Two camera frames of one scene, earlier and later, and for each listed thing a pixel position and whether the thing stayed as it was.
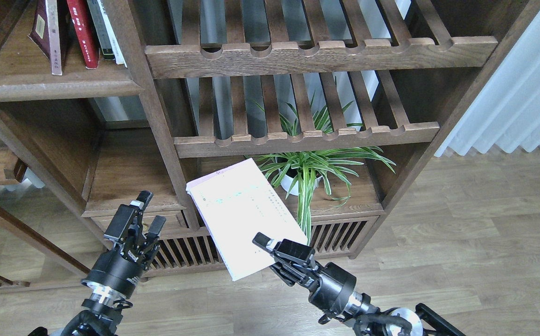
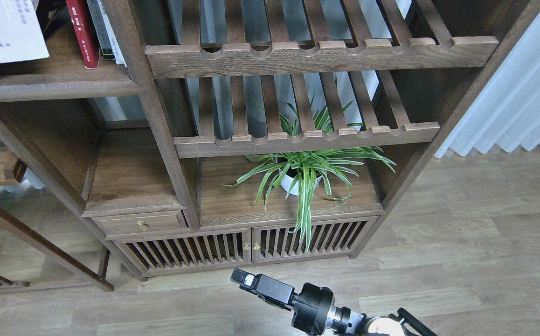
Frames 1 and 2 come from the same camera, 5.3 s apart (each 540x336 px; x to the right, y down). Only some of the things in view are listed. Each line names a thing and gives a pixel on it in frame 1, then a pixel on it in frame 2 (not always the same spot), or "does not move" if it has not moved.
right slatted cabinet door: (341, 238) does not move
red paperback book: (85, 32) does not move
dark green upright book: (101, 29) does not move
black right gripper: (332, 286) to (313, 307)
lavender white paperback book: (237, 204) to (6, 31)
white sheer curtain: (524, 104) does not move
